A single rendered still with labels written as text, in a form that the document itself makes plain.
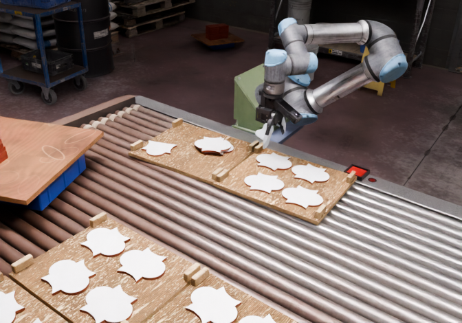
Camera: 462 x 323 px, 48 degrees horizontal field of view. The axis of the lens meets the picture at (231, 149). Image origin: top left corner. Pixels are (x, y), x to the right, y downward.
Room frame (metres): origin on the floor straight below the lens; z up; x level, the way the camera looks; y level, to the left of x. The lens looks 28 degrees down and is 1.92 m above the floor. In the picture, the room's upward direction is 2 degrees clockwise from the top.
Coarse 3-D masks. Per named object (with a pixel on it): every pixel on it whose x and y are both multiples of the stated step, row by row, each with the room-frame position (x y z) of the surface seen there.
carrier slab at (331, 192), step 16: (304, 160) 1.77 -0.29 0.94; (240, 176) 1.64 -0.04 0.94; (288, 176) 1.65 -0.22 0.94; (336, 176) 1.66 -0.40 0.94; (240, 192) 1.53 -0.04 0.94; (256, 192) 1.53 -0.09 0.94; (272, 192) 1.53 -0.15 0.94; (320, 192) 1.54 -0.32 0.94; (336, 192) 1.54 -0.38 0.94; (288, 208) 1.44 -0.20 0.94
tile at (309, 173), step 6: (294, 168) 1.69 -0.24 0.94; (300, 168) 1.69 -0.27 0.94; (306, 168) 1.70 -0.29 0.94; (312, 168) 1.70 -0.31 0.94; (318, 168) 1.70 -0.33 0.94; (294, 174) 1.66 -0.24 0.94; (300, 174) 1.65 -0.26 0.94; (306, 174) 1.65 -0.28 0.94; (312, 174) 1.66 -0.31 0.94; (318, 174) 1.66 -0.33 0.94; (324, 174) 1.66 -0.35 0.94; (306, 180) 1.62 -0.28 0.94; (312, 180) 1.61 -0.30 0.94; (318, 180) 1.61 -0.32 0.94; (324, 180) 1.61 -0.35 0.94
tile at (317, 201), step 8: (288, 192) 1.52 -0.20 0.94; (296, 192) 1.52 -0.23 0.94; (304, 192) 1.53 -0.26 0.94; (312, 192) 1.53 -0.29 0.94; (288, 200) 1.48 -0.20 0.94; (296, 200) 1.48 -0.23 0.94; (304, 200) 1.48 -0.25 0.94; (312, 200) 1.48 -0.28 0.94; (320, 200) 1.48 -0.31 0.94; (304, 208) 1.44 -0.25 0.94
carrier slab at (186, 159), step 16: (176, 128) 2.04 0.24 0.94; (192, 128) 2.04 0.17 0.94; (144, 144) 1.87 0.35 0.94; (176, 144) 1.88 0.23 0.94; (192, 144) 1.88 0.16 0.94; (240, 144) 1.90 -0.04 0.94; (144, 160) 1.76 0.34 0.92; (160, 160) 1.74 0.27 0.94; (176, 160) 1.75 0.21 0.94; (192, 160) 1.75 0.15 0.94; (208, 160) 1.75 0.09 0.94; (224, 160) 1.76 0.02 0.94; (240, 160) 1.76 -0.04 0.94; (192, 176) 1.64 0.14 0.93; (208, 176) 1.63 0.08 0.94
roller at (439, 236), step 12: (132, 120) 2.16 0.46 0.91; (144, 120) 2.14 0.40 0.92; (348, 204) 1.52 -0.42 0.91; (360, 204) 1.50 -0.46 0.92; (384, 216) 1.44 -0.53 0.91; (396, 216) 1.43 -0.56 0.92; (408, 228) 1.39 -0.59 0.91; (420, 228) 1.37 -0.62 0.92; (444, 240) 1.32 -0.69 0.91; (456, 240) 1.31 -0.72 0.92
